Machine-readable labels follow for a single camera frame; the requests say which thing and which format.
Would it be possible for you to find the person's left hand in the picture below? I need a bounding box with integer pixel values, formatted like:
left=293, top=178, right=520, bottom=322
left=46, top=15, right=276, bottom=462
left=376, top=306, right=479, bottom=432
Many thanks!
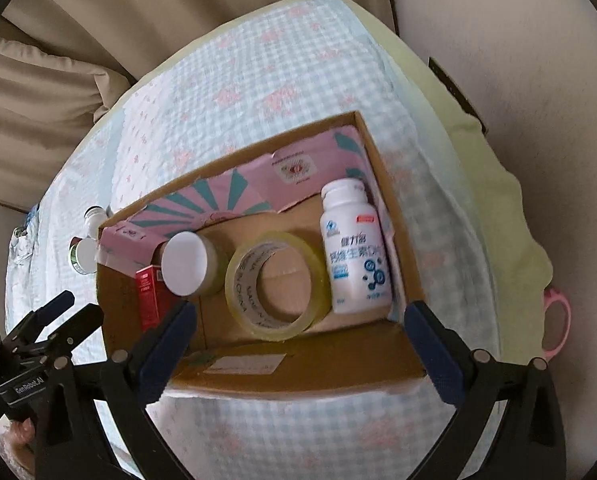
left=0, top=419, right=35, bottom=479

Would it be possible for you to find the beige curtain left panel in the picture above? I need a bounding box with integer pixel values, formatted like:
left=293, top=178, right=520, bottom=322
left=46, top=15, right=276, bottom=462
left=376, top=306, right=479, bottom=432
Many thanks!
left=0, top=37, right=129, bottom=209

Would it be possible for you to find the black cap small white bottle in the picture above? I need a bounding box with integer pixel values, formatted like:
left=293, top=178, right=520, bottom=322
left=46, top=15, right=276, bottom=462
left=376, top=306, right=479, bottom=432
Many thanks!
left=84, top=206, right=108, bottom=240

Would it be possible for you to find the red medicine box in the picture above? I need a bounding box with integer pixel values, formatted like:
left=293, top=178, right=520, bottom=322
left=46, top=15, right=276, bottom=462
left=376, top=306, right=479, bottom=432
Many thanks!
left=135, top=266, right=179, bottom=333

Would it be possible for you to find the beige curtain panel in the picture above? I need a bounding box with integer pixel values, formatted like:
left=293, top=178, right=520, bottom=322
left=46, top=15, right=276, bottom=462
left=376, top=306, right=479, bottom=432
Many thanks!
left=0, top=37, right=129, bottom=209
left=0, top=0, right=397, bottom=84

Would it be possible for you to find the blue checkered floral bedsheet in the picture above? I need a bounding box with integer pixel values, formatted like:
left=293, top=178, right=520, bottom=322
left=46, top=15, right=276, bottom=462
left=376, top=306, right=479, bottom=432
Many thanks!
left=6, top=0, right=499, bottom=479

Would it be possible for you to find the cardboard box pink lining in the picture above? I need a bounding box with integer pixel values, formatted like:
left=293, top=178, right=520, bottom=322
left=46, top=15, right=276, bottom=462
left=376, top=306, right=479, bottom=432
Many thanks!
left=97, top=112, right=425, bottom=398

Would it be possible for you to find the white lid round jar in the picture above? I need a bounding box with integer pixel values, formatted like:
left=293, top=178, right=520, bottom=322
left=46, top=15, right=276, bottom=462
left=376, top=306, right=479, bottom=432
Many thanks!
left=161, top=232, right=227, bottom=297

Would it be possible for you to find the tall white pill bottle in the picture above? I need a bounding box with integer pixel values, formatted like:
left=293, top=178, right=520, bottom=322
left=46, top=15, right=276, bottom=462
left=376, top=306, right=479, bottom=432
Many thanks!
left=320, top=178, right=393, bottom=315

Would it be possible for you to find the pink ring handle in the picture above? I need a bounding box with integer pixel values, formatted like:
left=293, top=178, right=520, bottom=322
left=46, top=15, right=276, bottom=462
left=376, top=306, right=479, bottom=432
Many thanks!
left=541, top=285, right=572, bottom=361

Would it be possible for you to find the clear tape roll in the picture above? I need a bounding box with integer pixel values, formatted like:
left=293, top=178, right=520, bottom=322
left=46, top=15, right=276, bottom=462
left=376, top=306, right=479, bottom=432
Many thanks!
left=225, top=232, right=331, bottom=341

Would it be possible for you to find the green label white bottle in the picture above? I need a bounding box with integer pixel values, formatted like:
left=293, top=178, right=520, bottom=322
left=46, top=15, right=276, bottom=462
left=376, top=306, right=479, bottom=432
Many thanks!
left=70, top=237, right=97, bottom=275

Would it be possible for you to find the beige curtain right panel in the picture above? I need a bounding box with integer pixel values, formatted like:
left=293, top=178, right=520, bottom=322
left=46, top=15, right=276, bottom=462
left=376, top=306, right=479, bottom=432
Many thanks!
left=0, top=0, right=397, bottom=84

